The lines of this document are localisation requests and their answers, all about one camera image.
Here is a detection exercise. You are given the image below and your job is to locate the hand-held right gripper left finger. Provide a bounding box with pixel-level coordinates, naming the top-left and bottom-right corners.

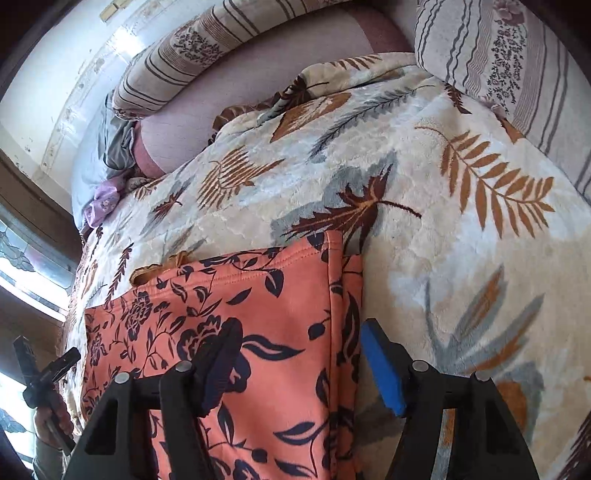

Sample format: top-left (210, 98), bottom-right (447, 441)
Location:
top-left (61, 318), bottom-right (244, 480)

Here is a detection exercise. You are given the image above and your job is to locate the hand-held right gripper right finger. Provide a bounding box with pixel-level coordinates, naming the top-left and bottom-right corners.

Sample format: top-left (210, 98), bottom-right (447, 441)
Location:
top-left (360, 318), bottom-right (541, 480)

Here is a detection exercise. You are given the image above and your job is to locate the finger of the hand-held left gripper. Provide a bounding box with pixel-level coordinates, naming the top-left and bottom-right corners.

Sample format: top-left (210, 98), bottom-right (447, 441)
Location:
top-left (13, 336), bottom-right (38, 386)
top-left (34, 347), bottom-right (82, 384)

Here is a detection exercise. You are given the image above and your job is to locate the orange floral shirt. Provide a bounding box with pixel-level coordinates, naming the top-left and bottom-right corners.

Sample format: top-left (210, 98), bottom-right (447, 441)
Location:
top-left (81, 230), bottom-right (365, 480)

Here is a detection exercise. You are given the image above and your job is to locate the person's left forearm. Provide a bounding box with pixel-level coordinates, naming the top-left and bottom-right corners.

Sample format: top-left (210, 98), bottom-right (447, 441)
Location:
top-left (31, 438), bottom-right (70, 480)

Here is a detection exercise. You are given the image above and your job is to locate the person's left hand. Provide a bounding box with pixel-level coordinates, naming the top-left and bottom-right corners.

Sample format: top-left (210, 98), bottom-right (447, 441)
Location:
top-left (33, 399), bottom-right (75, 446)

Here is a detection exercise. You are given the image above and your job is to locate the leaf print blanket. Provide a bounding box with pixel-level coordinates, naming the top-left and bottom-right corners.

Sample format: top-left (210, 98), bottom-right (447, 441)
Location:
top-left (60, 52), bottom-right (591, 480)

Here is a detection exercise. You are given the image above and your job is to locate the purple floral cloth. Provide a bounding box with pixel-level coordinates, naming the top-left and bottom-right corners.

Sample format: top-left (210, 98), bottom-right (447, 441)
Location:
top-left (83, 178), bottom-right (125, 228)

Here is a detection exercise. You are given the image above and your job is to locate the pink quilted cushion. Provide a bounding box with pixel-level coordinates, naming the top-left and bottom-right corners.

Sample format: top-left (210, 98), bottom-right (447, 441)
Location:
top-left (134, 7), bottom-right (414, 178)

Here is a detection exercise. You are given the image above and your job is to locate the long striped floral pillow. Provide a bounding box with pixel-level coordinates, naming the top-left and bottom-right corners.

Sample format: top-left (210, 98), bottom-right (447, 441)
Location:
top-left (112, 0), bottom-right (365, 121)

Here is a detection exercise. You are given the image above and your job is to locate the wide striped floral pillow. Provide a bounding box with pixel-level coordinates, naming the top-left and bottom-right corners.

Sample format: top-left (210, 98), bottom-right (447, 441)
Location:
top-left (414, 0), bottom-right (591, 160)

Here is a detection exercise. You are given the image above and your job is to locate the wooden window frame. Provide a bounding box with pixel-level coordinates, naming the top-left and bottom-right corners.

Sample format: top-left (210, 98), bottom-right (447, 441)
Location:
top-left (0, 152), bottom-right (86, 352)

